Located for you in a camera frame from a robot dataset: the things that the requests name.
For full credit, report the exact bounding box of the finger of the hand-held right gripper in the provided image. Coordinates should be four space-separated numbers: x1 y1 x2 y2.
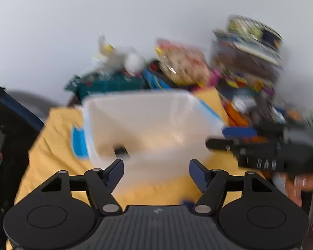
222 124 286 139
206 139 241 154

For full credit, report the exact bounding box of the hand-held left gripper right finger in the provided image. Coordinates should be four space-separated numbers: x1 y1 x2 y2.
189 159 273 214

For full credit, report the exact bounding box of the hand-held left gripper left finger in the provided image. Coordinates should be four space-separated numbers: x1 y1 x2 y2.
40 159 125 215

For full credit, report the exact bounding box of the white translucent plastic bin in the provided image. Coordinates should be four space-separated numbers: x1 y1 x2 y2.
82 89 226 196

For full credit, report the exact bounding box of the person's right hand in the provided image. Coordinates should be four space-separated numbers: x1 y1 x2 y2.
285 172 313 207

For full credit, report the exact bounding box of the orange box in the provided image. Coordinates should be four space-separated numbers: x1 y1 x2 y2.
224 101 254 129

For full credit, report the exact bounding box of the pink plastic toy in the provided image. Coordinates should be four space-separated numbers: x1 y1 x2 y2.
210 69 221 87

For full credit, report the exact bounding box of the clear plastic organizer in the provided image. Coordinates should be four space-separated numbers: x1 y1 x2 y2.
211 49 281 102

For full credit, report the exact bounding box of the yellow quilted blanket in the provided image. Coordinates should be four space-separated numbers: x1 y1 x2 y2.
5 87 277 250

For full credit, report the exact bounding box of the stack of books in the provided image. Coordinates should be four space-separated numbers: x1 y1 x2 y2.
212 29 283 65

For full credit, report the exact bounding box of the dark green box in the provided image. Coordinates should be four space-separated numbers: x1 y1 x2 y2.
64 73 150 100

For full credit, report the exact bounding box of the clear snack bag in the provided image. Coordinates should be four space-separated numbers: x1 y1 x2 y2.
154 39 212 85

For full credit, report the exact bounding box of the blue flat packet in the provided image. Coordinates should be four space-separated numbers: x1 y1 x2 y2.
142 68 170 90

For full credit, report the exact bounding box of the checkered printed container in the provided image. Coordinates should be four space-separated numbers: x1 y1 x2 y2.
226 15 284 54

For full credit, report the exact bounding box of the black mesh playpen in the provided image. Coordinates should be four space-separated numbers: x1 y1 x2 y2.
0 79 46 250

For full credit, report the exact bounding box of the white paper roll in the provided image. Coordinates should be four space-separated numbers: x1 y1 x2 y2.
125 53 147 73

